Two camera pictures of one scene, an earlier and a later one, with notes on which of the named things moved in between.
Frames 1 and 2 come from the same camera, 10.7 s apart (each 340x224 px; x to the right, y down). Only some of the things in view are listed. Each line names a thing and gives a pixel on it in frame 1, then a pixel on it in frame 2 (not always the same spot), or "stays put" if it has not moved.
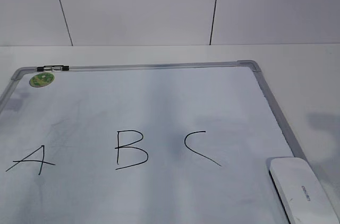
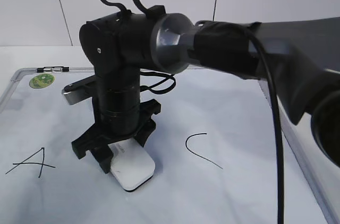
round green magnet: x=41 y=79 stays put
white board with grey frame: x=172 y=143 stays put
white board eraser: x=303 y=197 to x=132 y=165
